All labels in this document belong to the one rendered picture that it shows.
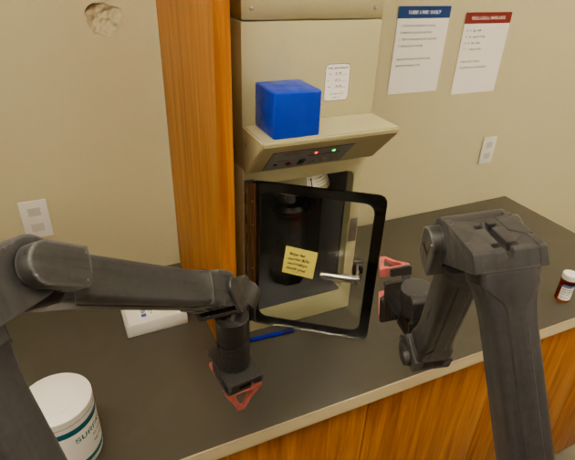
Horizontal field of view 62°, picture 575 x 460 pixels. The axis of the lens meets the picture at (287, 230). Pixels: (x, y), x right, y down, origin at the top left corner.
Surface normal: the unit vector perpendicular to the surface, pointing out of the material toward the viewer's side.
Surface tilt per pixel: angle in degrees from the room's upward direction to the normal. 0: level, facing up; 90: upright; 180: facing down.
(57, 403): 0
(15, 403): 67
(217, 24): 90
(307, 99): 90
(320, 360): 0
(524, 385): 63
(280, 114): 90
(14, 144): 90
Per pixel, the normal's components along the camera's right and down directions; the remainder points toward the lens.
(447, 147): 0.41, 0.47
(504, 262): -0.02, 0.04
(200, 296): 0.87, -0.22
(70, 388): 0.04, -0.87
